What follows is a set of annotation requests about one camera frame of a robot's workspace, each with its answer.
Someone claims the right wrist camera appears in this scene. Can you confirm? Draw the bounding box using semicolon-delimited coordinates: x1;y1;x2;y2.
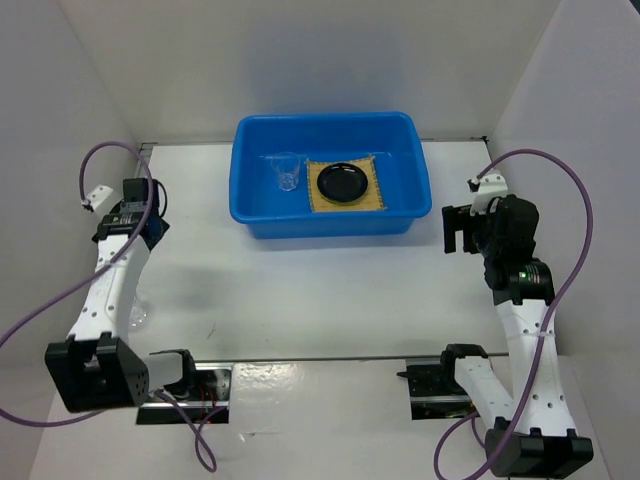
467;169;509;216

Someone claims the bamboo placemat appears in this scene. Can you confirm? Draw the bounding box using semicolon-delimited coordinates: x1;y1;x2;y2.
306;155;386;213

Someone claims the green plastic plate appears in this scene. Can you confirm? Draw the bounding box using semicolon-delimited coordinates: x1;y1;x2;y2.
321;194;365;207

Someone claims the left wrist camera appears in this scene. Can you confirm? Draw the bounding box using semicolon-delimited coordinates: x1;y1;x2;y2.
82;185;119;218

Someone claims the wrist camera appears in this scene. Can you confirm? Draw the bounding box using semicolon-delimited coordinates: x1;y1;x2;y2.
82;185;119;218
467;169;509;216

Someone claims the purple cable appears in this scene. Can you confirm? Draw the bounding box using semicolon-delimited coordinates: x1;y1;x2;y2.
0;141;226;474
432;148;594;480

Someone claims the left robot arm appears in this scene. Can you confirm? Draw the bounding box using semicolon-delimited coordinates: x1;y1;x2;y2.
45;178;199;413

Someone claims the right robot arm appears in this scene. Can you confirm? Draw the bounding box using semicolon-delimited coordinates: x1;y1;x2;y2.
438;195;594;479

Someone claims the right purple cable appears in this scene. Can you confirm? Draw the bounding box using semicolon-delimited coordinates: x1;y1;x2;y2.
432;148;594;480

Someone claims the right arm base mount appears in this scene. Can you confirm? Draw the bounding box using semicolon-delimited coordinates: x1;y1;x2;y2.
396;357;474;421

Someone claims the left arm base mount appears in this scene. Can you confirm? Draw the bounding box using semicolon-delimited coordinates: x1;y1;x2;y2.
135;362;233;426

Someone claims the black round plate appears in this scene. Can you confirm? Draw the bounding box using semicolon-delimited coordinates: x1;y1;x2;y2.
316;162;369;201

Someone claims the blue plastic bin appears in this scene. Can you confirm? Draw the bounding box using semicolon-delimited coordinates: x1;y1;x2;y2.
229;112;432;239

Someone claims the clear plastic cup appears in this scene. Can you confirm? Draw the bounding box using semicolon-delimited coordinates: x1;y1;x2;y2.
129;295;148;329
269;152;301;192

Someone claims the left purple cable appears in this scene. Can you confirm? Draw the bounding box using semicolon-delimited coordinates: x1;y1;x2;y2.
0;141;226;474

